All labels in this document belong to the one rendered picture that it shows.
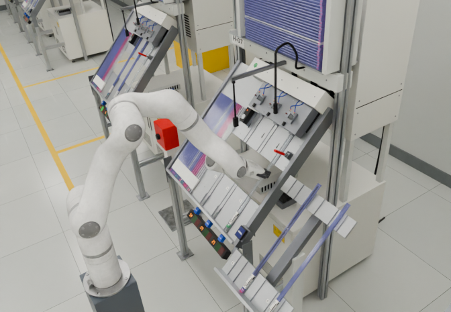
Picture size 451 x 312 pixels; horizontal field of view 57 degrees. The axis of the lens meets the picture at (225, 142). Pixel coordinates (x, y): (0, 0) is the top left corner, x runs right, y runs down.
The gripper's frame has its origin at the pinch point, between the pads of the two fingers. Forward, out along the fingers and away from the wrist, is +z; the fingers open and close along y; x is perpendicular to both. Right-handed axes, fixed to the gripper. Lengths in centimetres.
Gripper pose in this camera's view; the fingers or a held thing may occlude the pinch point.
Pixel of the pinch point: (264, 172)
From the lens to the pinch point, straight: 182.9
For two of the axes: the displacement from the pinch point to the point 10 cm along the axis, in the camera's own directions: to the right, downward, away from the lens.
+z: 7.3, 2.2, 6.5
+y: -5.3, -4.3, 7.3
